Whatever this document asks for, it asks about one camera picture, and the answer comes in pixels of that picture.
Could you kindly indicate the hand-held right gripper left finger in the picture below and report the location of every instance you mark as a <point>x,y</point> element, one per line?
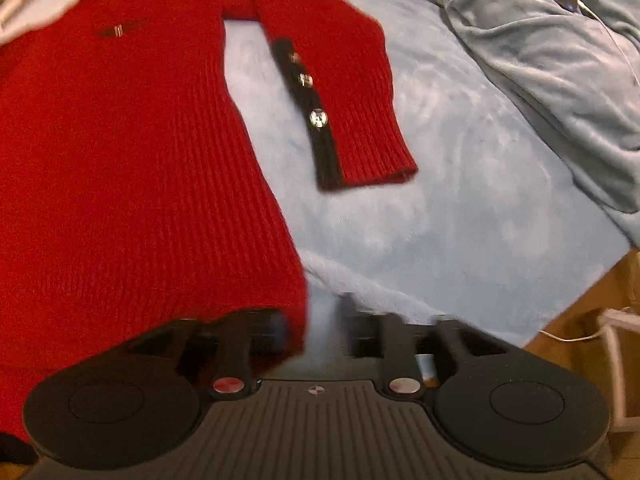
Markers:
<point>235,347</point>

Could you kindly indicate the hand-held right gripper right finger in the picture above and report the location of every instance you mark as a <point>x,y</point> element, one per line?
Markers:
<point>395,350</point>

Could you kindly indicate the red knit sweater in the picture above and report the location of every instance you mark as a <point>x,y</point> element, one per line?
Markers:
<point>125,160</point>

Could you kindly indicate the grey-blue fleece blanket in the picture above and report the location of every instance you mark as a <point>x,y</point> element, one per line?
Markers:
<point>530,60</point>

